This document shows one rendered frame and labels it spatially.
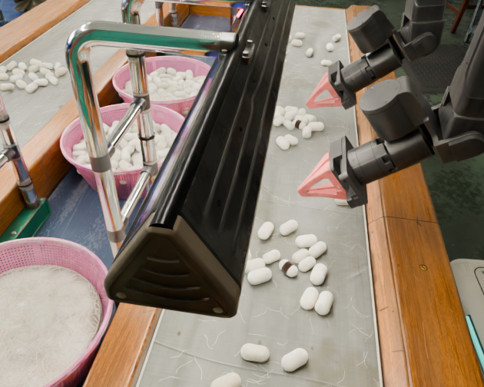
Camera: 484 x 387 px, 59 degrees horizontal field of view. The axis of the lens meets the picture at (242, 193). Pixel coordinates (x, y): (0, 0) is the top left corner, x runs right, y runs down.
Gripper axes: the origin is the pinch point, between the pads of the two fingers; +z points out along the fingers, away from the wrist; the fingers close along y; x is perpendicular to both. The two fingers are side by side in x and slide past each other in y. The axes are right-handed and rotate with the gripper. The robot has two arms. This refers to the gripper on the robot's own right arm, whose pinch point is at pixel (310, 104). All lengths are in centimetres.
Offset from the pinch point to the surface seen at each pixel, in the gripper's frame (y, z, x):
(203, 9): -94, 43, -20
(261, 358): 57, 6, 1
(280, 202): 25.0, 7.7, 2.9
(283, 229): 33.7, 5.6, 2.4
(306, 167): 13.0, 4.3, 6.0
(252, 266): 42.6, 8.5, -0.6
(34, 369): 62, 30, -15
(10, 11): -206, 202, -92
